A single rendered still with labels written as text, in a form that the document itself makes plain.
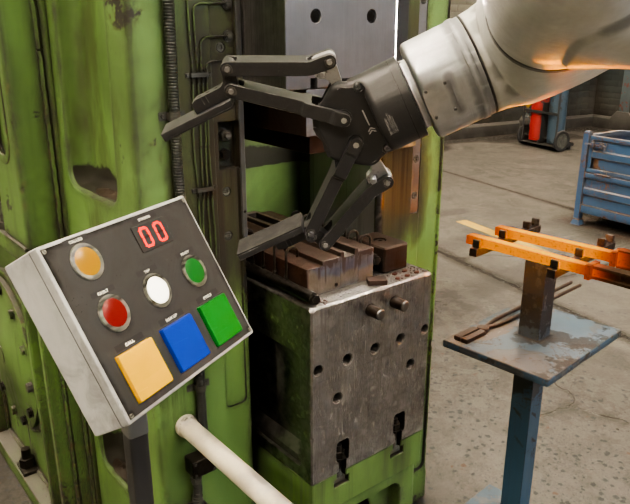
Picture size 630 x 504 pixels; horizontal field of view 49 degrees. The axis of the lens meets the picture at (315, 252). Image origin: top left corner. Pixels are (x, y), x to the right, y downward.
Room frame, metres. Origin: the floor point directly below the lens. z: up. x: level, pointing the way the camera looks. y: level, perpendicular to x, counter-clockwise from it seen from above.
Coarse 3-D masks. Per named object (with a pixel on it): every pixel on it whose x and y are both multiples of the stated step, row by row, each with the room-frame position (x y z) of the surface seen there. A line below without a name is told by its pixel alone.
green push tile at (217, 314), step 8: (216, 296) 1.11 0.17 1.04; (224, 296) 1.12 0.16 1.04; (208, 304) 1.08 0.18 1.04; (216, 304) 1.10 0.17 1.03; (224, 304) 1.11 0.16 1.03; (200, 312) 1.06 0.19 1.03; (208, 312) 1.07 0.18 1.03; (216, 312) 1.09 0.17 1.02; (224, 312) 1.10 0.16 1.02; (232, 312) 1.12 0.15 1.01; (208, 320) 1.06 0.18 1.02; (216, 320) 1.07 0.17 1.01; (224, 320) 1.09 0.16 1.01; (232, 320) 1.10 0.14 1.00; (208, 328) 1.06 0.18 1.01; (216, 328) 1.06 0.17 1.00; (224, 328) 1.08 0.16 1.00; (232, 328) 1.09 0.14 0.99; (240, 328) 1.11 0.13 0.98; (216, 336) 1.05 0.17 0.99; (224, 336) 1.07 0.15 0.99; (232, 336) 1.08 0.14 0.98; (216, 344) 1.05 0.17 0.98
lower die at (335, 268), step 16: (256, 224) 1.73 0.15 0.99; (304, 240) 1.58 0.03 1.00; (352, 240) 1.59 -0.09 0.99; (256, 256) 1.56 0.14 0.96; (272, 256) 1.51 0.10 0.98; (288, 256) 1.50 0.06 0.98; (304, 256) 1.49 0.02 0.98; (320, 256) 1.48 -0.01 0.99; (336, 256) 1.48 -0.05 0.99; (352, 256) 1.50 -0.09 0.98; (368, 256) 1.53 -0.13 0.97; (288, 272) 1.46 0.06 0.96; (304, 272) 1.42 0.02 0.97; (320, 272) 1.44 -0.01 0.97; (336, 272) 1.47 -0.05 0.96; (352, 272) 1.50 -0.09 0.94; (368, 272) 1.53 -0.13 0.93; (320, 288) 1.44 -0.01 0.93; (336, 288) 1.47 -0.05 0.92
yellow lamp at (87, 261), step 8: (80, 248) 0.95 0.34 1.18; (88, 248) 0.96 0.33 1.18; (80, 256) 0.94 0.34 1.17; (88, 256) 0.95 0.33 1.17; (96, 256) 0.97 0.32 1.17; (80, 264) 0.94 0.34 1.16; (88, 264) 0.95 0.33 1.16; (96, 264) 0.96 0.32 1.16; (88, 272) 0.94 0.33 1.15; (96, 272) 0.95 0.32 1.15
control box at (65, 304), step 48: (96, 240) 0.99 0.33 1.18; (192, 240) 1.15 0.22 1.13; (48, 288) 0.89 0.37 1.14; (96, 288) 0.94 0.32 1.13; (144, 288) 1.00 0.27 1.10; (192, 288) 1.09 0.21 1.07; (48, 336) 0.90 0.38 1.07; (96, 336) 0.89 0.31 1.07; (144, 336) 0.95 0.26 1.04; (240, 336) 1.11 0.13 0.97; (96, 384) 0.86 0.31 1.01; (96, 432) 0.87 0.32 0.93
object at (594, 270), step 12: (468, 240) 1.67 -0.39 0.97; (492, 240) 1.63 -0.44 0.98; (504, 252) 1.59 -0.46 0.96; (516, 252) 1.57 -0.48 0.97; (528, 252) 1.55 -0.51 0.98; (540, 252) 1.54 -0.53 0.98; (564, 264) 1.48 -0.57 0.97; (576, 264) 1.46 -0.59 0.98; (588, 264) 1.44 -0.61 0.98; (600, 264) 1.44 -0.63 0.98; (588, 276) 1.43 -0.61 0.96; (600, 276) 1.42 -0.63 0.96; (612, 276) 1.41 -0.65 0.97; (624, 276) 1.38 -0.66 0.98
